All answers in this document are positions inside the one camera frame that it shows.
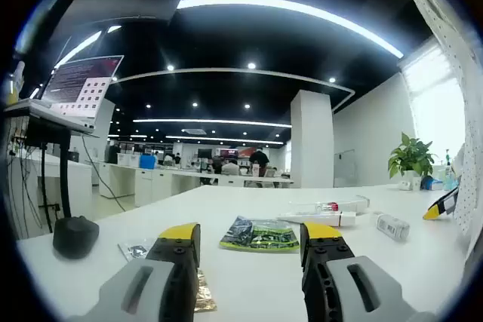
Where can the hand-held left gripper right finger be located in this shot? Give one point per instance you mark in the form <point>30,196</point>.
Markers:
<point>324,261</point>

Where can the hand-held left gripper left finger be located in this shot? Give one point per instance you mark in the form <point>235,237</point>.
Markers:
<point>177,261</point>

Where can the gold skincare sachet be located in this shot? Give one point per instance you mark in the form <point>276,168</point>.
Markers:
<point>205,293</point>

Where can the white skincare tube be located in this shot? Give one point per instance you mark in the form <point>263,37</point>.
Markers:
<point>317,218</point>

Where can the small clear skincare sachet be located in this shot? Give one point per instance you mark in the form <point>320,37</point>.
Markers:
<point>134,249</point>

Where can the white skincare bottle clear cap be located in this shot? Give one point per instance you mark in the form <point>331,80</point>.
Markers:
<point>392,227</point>

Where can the tall white skincare bottle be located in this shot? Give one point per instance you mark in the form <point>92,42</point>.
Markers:
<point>351,203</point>

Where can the green and black skincare sachet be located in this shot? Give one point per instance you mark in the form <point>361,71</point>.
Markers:
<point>260,237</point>

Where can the clear pump bottle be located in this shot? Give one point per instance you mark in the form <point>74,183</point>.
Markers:
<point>449,175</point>

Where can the blue storage box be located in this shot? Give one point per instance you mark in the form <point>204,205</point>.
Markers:
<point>148,161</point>

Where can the small white bottle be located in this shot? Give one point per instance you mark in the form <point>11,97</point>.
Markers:
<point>20,75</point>

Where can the blue object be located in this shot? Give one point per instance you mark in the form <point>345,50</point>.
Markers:
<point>430,183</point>

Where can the white polka dot garment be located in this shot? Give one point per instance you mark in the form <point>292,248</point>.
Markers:
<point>468,171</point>

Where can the potted green plant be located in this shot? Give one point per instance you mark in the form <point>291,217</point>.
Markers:
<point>411,156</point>

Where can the white office workbench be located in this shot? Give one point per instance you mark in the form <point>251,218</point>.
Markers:
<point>151,183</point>

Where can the white window blinds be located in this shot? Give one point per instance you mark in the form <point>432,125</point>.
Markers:
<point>434,111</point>

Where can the black rounded object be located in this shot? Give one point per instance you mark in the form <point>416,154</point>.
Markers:
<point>75,237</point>

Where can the black laptop stand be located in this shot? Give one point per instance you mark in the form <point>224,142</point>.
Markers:
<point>65,171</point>

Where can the open laptop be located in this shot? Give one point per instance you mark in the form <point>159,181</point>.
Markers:
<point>81,88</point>

